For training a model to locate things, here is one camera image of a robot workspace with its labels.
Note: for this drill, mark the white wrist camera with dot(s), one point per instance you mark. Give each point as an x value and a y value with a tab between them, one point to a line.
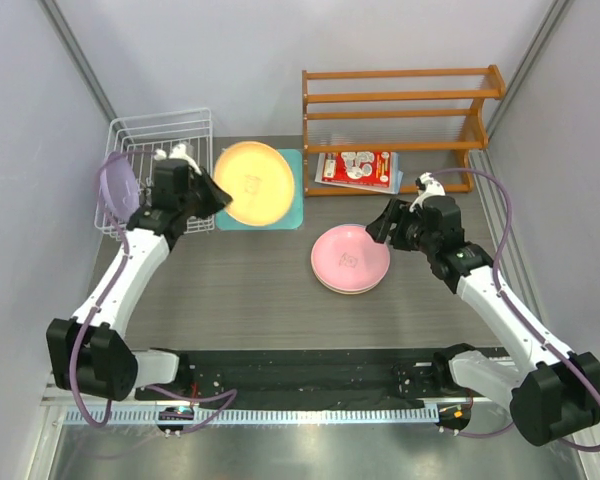
427	186
181	151

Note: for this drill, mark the perforated metal rail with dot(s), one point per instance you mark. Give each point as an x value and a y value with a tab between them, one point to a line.
179	415

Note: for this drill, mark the red white booklet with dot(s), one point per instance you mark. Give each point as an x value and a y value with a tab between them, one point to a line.
375	171

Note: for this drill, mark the white wire dish rack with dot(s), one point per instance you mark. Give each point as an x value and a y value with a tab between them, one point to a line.
139	137

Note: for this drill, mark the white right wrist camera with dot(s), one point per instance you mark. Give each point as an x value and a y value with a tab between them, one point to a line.
427	186

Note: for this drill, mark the light orange plate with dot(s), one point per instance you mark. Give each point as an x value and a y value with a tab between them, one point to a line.
350	291

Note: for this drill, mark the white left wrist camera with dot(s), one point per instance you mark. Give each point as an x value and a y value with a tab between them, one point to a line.
181	151

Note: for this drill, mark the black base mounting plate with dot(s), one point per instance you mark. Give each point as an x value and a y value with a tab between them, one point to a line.
336	379

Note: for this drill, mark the teal cutting mat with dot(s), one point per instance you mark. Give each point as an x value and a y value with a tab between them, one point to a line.
293	218

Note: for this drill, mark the blue plate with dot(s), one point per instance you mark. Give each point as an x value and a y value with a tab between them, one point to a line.
349	280

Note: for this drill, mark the orange wooden shelf rack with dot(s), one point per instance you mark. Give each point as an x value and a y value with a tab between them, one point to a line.
394	111

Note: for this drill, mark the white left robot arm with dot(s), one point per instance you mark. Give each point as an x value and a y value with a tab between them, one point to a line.
87	351

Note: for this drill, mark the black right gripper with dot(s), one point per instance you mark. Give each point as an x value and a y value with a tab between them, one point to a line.
392	214

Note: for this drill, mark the pink plate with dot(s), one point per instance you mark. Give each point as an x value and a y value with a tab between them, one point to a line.
349	245

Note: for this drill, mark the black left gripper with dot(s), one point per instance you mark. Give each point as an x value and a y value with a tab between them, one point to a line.
218	198

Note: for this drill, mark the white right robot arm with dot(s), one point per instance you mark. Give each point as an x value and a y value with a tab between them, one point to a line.
550	392

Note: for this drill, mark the purple plate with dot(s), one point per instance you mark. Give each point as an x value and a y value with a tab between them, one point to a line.
119	186

